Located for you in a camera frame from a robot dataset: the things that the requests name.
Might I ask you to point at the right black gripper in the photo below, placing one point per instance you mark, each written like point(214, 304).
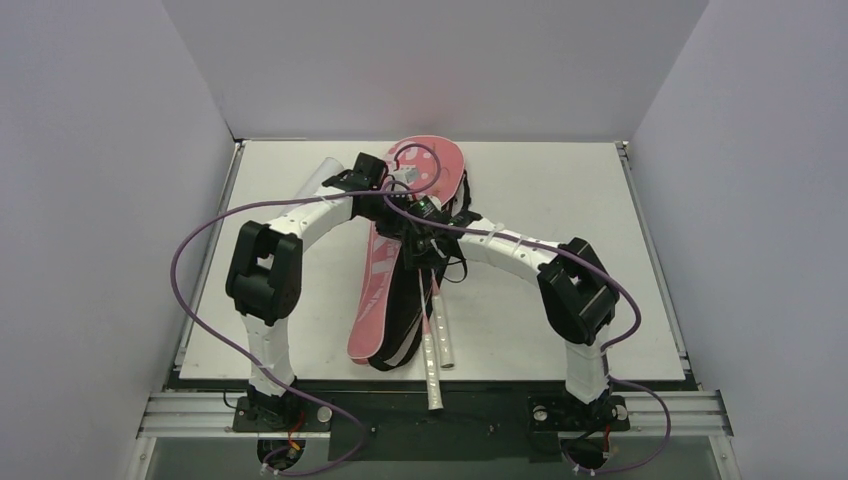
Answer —
point(432, 244)

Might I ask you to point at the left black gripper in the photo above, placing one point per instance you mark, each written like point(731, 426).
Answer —
point(395, 225)

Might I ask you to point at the pink badminton racket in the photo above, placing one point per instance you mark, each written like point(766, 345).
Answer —
point(441, 326)
point(432, 381)

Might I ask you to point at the white shuttlecock tube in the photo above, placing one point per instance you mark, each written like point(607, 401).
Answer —
point(328, 168)

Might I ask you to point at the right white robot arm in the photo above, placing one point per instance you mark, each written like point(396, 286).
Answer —
point(579, 297)

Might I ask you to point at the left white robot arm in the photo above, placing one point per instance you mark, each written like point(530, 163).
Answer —
point(265, 281)

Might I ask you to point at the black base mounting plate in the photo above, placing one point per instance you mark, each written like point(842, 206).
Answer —
point(480, 421)

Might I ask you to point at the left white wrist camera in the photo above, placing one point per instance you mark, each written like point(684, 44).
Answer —
point(410, 176)

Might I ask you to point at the aluminium frame rail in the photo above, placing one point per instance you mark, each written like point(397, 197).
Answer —
point(204, 415)

